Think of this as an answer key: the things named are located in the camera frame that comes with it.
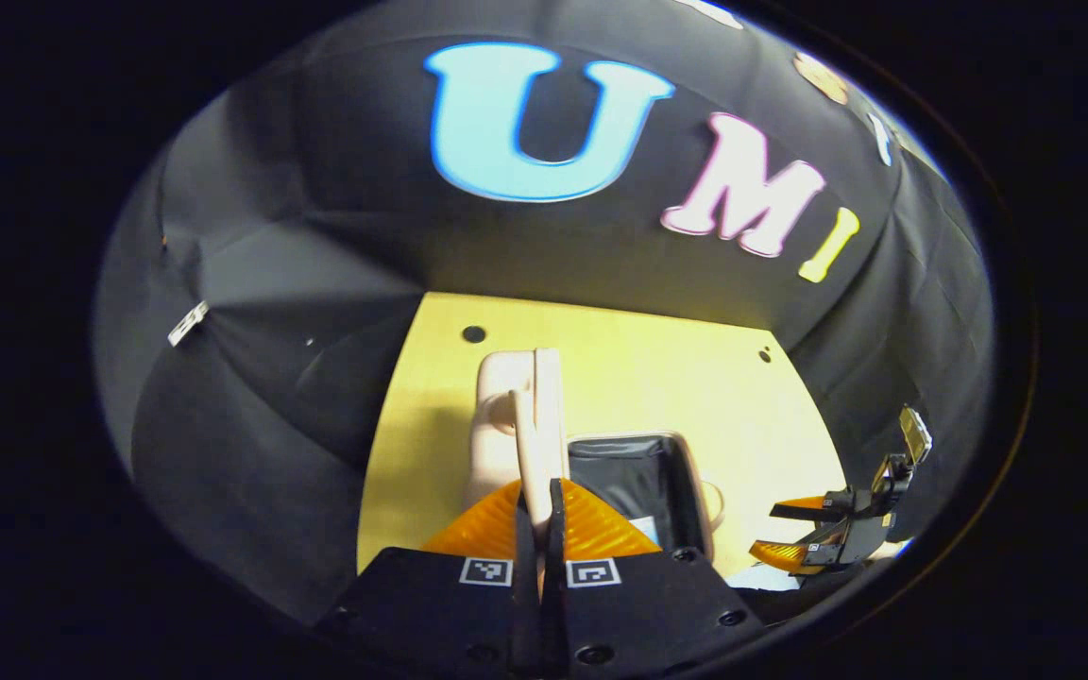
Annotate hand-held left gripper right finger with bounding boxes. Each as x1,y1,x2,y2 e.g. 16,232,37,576
544,478,765,677

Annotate pink suitcase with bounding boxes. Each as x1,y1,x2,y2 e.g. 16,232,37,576
462,348,726,579

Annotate black backdrop cloth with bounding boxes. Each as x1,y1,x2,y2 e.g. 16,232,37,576
95,0,996,624

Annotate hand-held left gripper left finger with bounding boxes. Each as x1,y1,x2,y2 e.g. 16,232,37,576
313,479,545,676

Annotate white clip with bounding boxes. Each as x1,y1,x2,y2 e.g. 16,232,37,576
167,300,211,348

